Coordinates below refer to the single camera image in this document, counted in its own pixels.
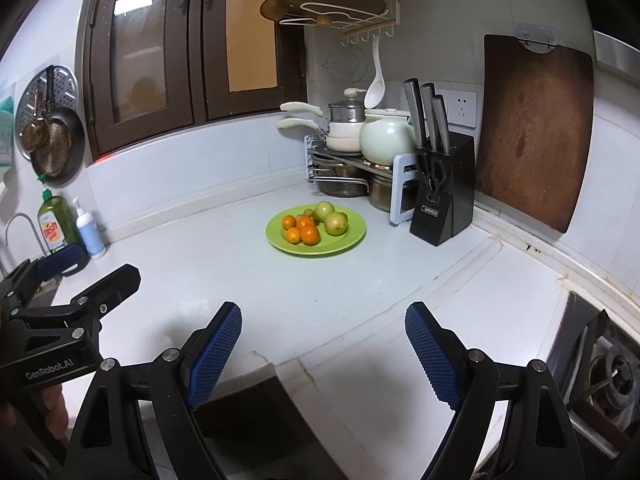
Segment brass mesh strainer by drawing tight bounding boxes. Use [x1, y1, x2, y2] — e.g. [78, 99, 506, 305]
[37, 122, 73, 176]

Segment green dish soap bottle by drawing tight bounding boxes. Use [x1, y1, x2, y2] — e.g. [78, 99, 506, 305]
[37, 187, 81, 256]

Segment black scissors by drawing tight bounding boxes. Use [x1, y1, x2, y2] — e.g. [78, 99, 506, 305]
[416, 152, 451, 196]

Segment white power outlet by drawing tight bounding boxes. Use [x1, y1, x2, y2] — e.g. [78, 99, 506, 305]
[442, 89, 478, 128]

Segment wire trivet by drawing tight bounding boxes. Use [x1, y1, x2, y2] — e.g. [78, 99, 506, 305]
[322, 50, 368, 83]

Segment white blue pump bottle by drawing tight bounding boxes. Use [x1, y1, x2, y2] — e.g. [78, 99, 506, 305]
[71, 196, 107, 260]

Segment steel pot with lid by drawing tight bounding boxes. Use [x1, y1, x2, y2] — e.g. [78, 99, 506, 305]
[327, 88, 368, 125]

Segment brown wooden cutting board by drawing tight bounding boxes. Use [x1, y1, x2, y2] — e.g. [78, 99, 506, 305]
[474, 34, 595, 234]

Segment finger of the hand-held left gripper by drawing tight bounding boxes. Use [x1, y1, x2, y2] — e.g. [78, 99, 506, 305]
[10, 264, 142, 339]
[0, 244, 88, 306]

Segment small brass strainer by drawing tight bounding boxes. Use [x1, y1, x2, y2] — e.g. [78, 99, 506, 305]
[20, 115, 51, 153]

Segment black knife block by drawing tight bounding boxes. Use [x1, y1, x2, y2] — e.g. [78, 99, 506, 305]
[409, 132, 476, 247]

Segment steel faucet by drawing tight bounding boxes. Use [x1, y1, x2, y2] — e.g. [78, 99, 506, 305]
[4, 212, 48, 261]

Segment brown framed window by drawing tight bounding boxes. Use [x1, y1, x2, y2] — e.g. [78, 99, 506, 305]
[82, 0, 308, 158]

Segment grey white counter shelf rack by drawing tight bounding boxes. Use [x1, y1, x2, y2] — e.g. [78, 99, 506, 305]
[305, 134, 418, 224]

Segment green citrus fruit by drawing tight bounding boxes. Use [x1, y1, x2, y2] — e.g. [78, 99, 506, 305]
[324, 211, 349, 237]

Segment steel pot with wire handle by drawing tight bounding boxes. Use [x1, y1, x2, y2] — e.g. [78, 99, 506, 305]
[312, 157, 371, 198]

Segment grey range hood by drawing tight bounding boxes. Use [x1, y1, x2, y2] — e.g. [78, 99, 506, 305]
[592, 30, 640, 68]

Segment steel handled knife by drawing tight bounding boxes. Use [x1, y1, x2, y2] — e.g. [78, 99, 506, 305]
[403, 78, 430, 151]
[431, 95, 451, 156]
[419, 82, 438, 153]

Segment round perforated steamer tray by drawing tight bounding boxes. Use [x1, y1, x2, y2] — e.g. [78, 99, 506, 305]
[14, 64, 80, 161]

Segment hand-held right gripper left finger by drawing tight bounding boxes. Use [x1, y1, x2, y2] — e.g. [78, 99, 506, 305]
[65, 301, 244, 480]

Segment person's left hand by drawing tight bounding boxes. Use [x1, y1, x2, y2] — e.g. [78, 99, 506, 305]
[32, 385, 71, 443]

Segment teal hanging cloth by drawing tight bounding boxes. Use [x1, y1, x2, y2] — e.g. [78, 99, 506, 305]
[0, 95, 16, 171]

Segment white wire wall rack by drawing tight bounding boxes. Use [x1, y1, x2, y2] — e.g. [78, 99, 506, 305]
[260, 0, 405, 48]

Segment gas stove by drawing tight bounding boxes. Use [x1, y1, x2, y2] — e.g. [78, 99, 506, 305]
[547, 290, 640, 456]

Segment green plate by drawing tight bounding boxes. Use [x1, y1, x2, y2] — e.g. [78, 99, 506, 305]
[265, 205, 367, 259]

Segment white ladle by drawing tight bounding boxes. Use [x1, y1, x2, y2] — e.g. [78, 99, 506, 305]
[364, 35, 386, 109]

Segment white ceramic pot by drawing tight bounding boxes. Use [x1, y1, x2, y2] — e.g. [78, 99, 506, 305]
[359, 108, 416, 166]

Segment white pan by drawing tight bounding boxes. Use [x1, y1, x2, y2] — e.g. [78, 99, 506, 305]
[276, 118, 362, 153]
[280, 101, 362, 140]

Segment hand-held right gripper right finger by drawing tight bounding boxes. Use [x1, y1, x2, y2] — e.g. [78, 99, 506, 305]
[404, 301, 586, 480]

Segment dark round pan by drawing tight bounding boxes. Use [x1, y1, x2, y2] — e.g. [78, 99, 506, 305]
[30, 107, 86, 186]

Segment round wooden lid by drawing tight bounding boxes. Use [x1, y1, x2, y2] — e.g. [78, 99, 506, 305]
[260, 0, 388, 28]

